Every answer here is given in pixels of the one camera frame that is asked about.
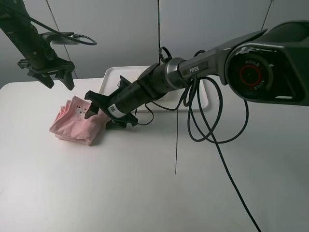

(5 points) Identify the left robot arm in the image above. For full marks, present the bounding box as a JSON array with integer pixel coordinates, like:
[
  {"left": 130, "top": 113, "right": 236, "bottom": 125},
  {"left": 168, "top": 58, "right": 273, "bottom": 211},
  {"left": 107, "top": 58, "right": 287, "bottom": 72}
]
[{"left": 0, "top": 0, "right": 75, "bottom": 90}]

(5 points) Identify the white towel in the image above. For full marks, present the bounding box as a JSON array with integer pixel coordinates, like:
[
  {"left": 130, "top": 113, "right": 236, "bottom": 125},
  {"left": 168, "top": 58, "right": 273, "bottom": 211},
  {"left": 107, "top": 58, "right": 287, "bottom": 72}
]
[{"left": 129, "top": 69, "right": 146, "bottom": 82}]

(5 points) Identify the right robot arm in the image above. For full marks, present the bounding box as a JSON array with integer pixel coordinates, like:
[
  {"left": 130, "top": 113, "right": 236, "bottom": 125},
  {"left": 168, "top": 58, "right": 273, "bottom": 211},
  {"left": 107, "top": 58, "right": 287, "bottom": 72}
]
[{"left": 85, "top": 20, "right": 309, "bottom": 125}]

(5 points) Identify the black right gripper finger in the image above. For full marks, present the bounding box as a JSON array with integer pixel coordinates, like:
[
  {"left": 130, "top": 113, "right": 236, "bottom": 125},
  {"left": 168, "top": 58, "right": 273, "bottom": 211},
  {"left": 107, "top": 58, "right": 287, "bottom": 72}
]
[
  {"left": 106, "top": 120, "right": 126, "bottom": 130},
  {"left": 84, "top": 102, "right": 99, "bottom": 119}
]

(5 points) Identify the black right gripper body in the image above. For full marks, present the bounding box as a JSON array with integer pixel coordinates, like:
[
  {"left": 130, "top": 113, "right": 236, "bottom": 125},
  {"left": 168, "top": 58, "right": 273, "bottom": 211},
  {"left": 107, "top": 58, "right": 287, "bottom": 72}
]
[{"left": 84, "top": 91, "right": 138, "bottom": 126}]

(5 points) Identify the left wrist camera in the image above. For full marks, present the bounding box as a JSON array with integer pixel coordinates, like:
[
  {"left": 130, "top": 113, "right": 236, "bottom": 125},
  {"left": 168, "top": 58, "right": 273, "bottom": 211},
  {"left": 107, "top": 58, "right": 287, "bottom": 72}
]
[{"left": 40, "top": 32, "right": 79, "bottom": 45}]

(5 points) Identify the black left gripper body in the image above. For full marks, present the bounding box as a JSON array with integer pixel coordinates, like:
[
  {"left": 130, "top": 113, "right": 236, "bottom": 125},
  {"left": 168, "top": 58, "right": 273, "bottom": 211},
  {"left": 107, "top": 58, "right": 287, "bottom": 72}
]
[{"left": 17, "top": 58, "right": 75, "bottom": 77}]

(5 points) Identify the pink towel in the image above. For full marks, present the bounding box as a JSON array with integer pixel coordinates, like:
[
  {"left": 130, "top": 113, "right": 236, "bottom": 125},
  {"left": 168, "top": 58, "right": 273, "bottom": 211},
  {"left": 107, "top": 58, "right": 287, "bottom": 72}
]
[{"left": 49, "top": 96, "right": 108, "bottom": 145}]

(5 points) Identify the white plastic tray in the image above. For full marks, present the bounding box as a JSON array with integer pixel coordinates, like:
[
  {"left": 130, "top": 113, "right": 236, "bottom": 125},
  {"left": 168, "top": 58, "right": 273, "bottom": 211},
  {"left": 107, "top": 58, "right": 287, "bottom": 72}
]
[{"left": 98, "top": 65, "right": 209, "bottom": 114}]

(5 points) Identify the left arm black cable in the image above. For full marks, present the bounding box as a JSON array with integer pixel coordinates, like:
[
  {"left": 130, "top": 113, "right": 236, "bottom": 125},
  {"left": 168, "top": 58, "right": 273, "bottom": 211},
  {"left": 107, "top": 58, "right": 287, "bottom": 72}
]
[{"left": 0, "top": 0, "right": 98, "bottom": 46}]

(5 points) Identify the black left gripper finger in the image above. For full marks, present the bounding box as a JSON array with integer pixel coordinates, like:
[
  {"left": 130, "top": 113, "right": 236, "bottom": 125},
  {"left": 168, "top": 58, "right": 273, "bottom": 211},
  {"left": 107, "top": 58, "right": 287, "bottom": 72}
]
[
  {"left": 55, "top": 70, "right": 74, "bottom": 91},
  {"left": 30, "top": 72, "right": 54, "bottom": 89}
]

